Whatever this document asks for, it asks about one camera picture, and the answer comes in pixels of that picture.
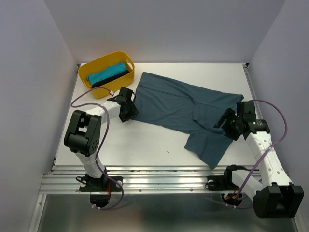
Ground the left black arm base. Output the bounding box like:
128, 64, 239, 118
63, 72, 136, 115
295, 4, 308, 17
75, 175, 121, 192

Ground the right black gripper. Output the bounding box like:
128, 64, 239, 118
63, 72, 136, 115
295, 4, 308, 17
212, 107, 242, 140

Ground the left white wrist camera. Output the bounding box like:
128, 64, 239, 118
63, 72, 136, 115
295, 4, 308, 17
112, 90, 120, 97

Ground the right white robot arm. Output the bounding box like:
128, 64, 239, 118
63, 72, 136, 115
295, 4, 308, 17
206, 100, 304, 218

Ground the aluminium front rail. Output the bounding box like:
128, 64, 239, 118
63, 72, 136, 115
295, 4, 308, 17
39, 165, 226, 195

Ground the rolled teal t shirt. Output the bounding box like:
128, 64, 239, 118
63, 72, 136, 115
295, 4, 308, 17
87, 62, 127, 82

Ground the aluminium rail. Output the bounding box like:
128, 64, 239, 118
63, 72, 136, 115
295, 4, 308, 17
39, 165, 226, 195
242, 63, 263, 119

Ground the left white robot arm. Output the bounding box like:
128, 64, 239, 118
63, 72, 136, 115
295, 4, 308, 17
64, 87, 139, 190

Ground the dark blue-grey t shirt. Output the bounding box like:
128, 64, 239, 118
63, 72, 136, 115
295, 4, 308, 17
134, 72, 244, 168

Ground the aluminium right side rail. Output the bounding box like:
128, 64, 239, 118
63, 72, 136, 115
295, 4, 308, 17
242, 63, 263, 119

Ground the rolled black t shirt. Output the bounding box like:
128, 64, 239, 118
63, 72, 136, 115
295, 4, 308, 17
89, 70, 129, 88

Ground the yellow plastic basket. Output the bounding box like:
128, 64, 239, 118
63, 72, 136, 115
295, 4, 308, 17
78, 51, 135, 99

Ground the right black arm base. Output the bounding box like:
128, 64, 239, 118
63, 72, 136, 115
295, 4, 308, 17
205, 164, 249, 191

